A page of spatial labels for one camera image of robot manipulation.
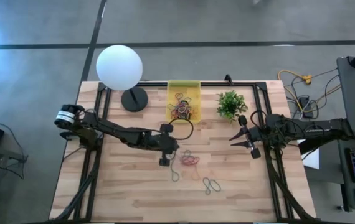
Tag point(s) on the yellow translucent plastic bin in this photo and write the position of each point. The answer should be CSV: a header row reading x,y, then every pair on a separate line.
x,y
193,88

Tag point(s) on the white globe table lamp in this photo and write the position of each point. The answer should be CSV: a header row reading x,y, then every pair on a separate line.
x,y
118,67

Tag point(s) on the black clamp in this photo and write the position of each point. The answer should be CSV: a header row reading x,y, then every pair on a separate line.
x,y
228,79

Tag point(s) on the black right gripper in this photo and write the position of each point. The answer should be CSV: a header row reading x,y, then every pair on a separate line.
x,y
257,134

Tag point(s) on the white paper sheet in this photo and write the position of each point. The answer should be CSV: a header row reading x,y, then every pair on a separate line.
x,y
313,158

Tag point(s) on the yellow rubber band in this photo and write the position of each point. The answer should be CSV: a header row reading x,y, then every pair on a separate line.
x,y
195,179
194,112

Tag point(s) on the black aluminium frame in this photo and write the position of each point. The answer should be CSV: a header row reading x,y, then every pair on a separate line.
x,y
215,84

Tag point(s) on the dark grey side stand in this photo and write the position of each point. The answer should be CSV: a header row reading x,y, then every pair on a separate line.
x,y
0,152

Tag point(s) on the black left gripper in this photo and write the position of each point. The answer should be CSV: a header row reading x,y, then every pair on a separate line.
x,y
163,142

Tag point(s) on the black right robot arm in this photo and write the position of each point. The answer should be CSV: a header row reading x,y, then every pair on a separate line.
x,y
314,127

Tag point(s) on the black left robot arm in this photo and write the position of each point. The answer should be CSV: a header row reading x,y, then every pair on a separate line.
x,y
115,130

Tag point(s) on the black power brick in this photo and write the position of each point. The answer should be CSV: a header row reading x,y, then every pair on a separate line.
x,y
305,107

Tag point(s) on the red rubber band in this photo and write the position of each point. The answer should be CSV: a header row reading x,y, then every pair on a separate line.
x,y
190,161
182,109

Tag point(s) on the green potted plant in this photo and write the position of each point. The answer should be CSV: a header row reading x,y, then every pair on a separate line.
x,y
230,104

